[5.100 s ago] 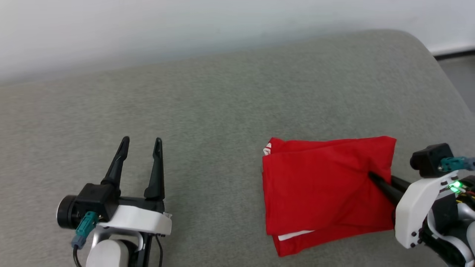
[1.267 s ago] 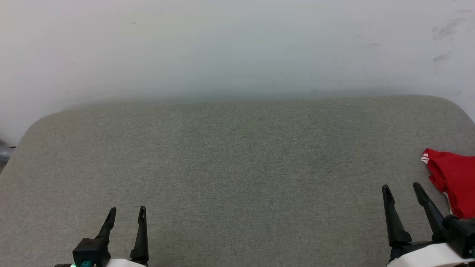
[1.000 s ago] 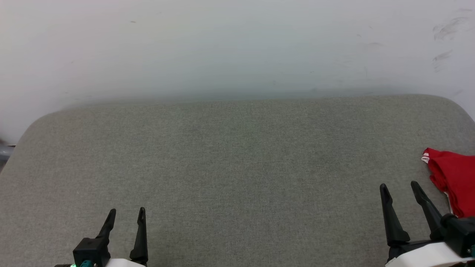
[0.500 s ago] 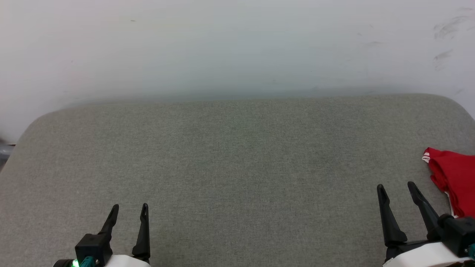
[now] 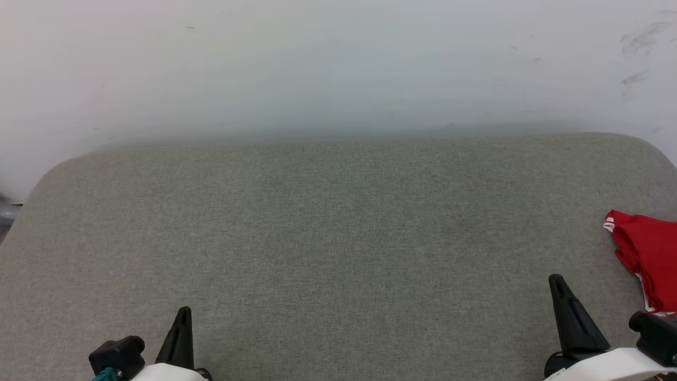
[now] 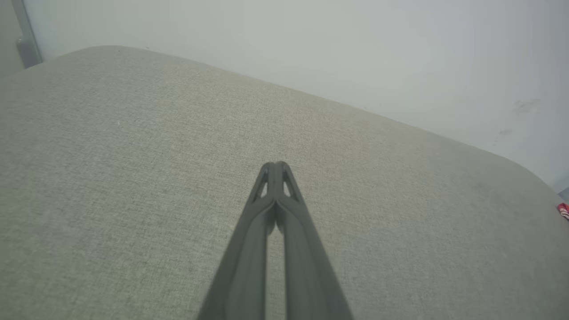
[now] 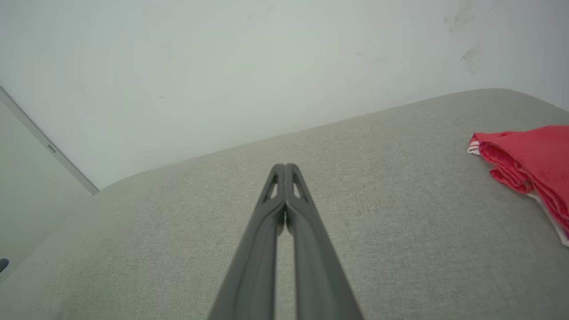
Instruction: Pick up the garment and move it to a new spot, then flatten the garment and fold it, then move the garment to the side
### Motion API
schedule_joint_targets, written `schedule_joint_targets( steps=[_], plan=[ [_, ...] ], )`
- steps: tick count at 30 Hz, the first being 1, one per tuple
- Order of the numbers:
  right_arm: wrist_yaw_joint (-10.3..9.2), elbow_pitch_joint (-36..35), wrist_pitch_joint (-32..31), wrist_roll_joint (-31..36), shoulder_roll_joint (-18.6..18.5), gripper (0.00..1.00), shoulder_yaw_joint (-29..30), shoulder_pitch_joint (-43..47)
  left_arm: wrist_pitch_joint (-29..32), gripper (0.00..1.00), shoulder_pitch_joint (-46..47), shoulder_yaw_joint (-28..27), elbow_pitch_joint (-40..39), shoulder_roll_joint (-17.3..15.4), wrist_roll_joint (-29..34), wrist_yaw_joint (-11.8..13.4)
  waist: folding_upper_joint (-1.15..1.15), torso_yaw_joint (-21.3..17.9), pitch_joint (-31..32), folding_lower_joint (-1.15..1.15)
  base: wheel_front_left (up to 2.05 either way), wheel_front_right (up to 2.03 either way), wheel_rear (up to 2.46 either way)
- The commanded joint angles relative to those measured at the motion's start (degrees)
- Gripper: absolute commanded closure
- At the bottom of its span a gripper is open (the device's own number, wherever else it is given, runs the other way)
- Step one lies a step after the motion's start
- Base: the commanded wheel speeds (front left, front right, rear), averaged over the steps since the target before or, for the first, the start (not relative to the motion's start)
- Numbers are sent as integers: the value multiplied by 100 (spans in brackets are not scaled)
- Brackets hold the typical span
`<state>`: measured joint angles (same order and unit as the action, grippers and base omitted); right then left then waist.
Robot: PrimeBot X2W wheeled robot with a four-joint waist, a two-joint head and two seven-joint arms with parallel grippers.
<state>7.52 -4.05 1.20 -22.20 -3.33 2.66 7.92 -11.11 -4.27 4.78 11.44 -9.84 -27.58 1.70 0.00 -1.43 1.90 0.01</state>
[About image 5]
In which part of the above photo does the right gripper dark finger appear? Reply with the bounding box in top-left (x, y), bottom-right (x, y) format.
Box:
top-left (548, 274), bottom-right (611, 361)

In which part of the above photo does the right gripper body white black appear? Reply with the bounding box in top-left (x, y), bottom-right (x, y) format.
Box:
top-left (543, 347), bottom-right (677, 381)

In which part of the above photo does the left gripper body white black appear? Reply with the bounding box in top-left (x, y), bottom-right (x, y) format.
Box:
top-left (129, 362), bottom-right (214, 381)

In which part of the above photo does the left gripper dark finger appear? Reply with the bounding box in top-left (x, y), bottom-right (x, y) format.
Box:
top-left (154, 306), bottom-right (195, 370)

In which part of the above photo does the red white striped shirt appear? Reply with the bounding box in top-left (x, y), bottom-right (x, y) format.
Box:
top-left (603, 210), bottom-right (677, 317)

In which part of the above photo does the grey metal frame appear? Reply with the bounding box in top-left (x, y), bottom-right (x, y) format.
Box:
top-left (0, 195), bottom-right (24, 229)

